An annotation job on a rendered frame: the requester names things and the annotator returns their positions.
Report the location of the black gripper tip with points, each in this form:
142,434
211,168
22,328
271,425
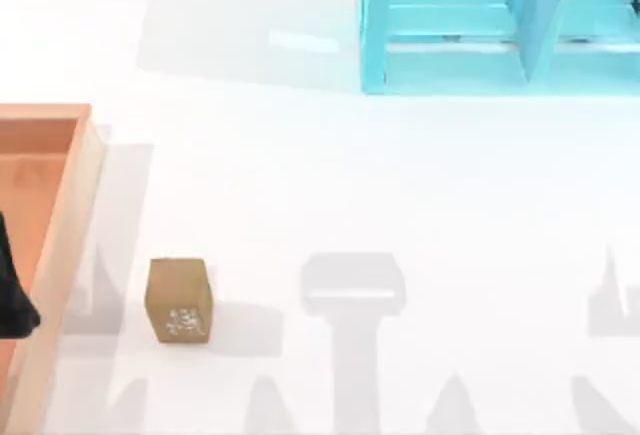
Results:
12,305

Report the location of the light blue rack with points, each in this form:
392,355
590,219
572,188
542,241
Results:
450,70

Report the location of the shallow salmon-coloured box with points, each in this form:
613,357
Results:
60,215

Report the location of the brown block with white marks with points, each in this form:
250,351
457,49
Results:
176,295

